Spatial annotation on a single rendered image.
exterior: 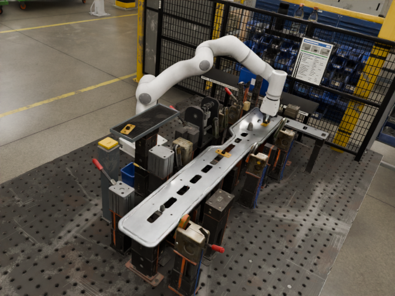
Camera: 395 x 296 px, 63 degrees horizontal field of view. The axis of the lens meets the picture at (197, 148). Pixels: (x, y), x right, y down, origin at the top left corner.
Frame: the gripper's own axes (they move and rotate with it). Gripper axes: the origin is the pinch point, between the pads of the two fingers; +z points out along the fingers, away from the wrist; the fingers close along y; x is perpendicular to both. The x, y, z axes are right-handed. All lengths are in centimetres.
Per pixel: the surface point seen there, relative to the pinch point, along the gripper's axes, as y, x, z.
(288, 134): 17.5, -8.2, -0.5
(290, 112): 8.3, 23.4, 0.5
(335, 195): 54, 3, 33
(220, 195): 11, -79, 0
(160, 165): -19, -83, -2
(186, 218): 10, -106, -7
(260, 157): 13.9, -42.7, -1.1
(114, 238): -23, -109, 26
